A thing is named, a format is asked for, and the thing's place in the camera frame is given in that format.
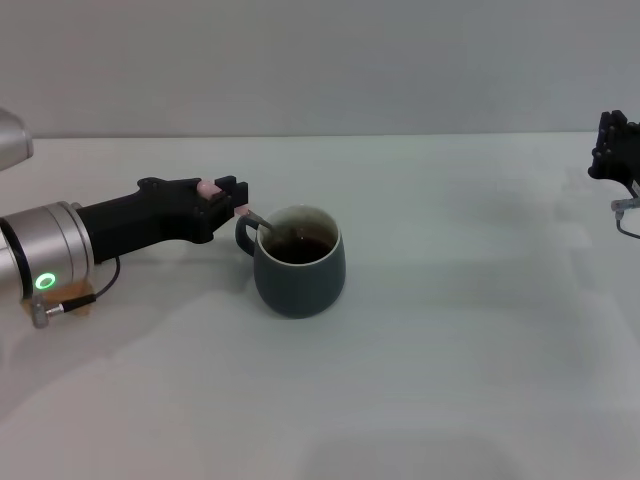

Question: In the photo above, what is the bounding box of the dark grey ceramic mug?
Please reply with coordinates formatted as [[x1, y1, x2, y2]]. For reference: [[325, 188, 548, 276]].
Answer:
[[234, 202, 347, 320]]

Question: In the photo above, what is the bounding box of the dark brown coffee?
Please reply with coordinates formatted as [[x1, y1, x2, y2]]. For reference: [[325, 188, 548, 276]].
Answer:
[[267, 233, 334, 266]]

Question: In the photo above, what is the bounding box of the arm cable with plug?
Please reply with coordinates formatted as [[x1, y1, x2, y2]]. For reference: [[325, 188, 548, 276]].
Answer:
[[30, 257, 122, 330], [610, 196, 640, 240]]

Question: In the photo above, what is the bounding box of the left arm cable with plug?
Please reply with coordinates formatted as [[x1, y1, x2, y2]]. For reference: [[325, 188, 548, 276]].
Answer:
[[30, 257, 122, 330]]

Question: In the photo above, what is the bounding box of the pink handled metal spoon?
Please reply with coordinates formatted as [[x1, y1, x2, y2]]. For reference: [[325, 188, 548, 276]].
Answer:
[[197, 180, 284, 239]]

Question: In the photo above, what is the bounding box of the light wooden block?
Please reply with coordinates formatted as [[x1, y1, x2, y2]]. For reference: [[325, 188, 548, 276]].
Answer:
[[19, 280, 97, 319]]

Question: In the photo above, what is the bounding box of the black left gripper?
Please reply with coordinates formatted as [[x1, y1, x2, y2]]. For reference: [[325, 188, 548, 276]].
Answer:
[[77, 174, 250, 264]]

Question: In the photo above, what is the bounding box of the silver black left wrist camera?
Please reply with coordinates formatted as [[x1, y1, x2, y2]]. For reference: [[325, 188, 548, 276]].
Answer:
[[0, 107, 35, 172]]

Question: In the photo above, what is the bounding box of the right arm cable with plug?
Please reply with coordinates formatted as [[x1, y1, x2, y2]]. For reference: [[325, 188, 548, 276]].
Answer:
[[610, 196, 640, 240]]

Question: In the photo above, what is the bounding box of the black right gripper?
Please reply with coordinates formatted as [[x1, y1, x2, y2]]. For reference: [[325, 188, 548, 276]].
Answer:
[[588, 109, 640, 199]]

